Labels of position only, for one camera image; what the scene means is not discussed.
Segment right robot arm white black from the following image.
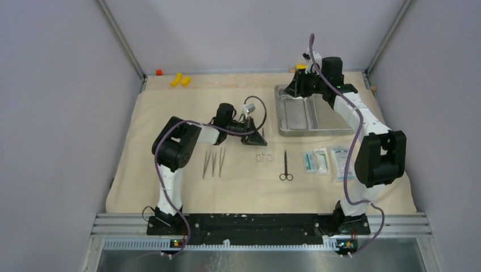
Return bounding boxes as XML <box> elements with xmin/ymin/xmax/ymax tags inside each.
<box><xmin>286</xmin><ymin>52</ymin><xmax>407</xmax><ymax>234</ymax></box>

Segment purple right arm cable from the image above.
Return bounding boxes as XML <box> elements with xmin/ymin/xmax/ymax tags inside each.
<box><xmin>308</xmin><ymin>33</ymin><xmax>386</xmax><ymax>257</ymax></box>

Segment large steel tray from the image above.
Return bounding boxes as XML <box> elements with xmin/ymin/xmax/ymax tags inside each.
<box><xmin>274</xmin><ymin>85</ymin><xmax>353</xmax><ymax>137</ymax></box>

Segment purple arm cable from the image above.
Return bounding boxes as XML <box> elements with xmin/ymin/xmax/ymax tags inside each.
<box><xmin>308</xmin><ymin>33</ymin><xmax>386</xmax><ymax>257</ymax></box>
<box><xmin>154</xmin><ymin>95</ymin><xmax>268</xmax><ymax>260</ymax></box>

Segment blue white sterile pouch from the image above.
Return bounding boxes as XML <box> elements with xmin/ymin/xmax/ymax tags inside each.
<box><xmin>330</xmin><ymin>147</ymin><xmax>349</xmax><ymax>182</ymax></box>

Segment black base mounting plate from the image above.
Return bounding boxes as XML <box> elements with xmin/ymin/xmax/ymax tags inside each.
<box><xmin>146</xmin><ymin>214</ymin><xmax>371</xmax><ymax>245</ymax></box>

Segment teal white sterile packet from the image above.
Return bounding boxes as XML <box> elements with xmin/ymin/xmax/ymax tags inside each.
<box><xmin>302</xmin><ymin>151</ymin><xmax>318</xmax><ymax>173</ymax></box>

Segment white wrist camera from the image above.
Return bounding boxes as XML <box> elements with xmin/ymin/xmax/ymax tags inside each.
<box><xmin>302</xmin><ymin>50</ymin><xmax>322</xmax><ymax>74</ymax></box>
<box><xmin>243</xmin><ymin>104</ymin><xmax>256</xmax><ymax>116</ymax></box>

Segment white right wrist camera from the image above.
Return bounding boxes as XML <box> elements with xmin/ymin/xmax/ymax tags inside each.
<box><xmin>302</xmin><ymin>50</ymin><xmax>322</xmax><ymax>74</ymax></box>

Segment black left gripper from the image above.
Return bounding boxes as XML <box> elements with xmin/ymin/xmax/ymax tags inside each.
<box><xmin>225</xmin><ymin>116</ymin><xmax>267</xmax><ymax>146</ymax></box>

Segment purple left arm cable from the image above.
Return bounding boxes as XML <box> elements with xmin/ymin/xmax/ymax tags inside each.
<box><xmin>154</xmin><ymin>95</ymin><xmax>268</xmax><ymax>260</ymax></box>

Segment small steel instrument tray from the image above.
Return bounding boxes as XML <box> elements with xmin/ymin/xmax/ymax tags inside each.
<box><xmin>277</xmin><ymin>95</ymin><xmax>318</xmax><ymax>133</ymax></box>

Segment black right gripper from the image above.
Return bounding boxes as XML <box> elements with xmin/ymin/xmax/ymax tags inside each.
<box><xmin>283</xmin><ymin>68</ymin><xmax>326</xmax><ymax>99</ymax></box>

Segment beige wrapping cloth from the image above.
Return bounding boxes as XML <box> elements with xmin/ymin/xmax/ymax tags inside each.
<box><xmin>105</xmin><ymin>78</ymin><xmax>418</xmax><ymax>215</ymax></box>

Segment steel forceps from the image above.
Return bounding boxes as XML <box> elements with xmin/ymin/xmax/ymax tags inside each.
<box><xmin>255</xmin><ymin>146</ymin><xmax>273</xmax><ymax>162</ymax></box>

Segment yellow block left two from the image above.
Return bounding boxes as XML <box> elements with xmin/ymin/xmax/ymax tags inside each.
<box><xmin>180</xmin><ymin>76</ymin><xmax>191</xmax><ymax>87</ymax></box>

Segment yellow block left one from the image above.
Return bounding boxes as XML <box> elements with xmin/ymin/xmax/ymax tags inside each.
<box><xmin>170</xmin><ymin>73</ymin><xmax>183</xmax><ymax>87</ymax></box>

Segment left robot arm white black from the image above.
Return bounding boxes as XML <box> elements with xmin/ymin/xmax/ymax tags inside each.
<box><xmin>151</xmin><ymin>103</ymin><xmax>268</xmax><ymax>234</ymax></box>

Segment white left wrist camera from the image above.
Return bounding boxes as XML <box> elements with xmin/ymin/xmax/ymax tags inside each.
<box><xmin>243</xmin><ymin>104</ymin><xmax>256</xmax><ymax>116</ymax></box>

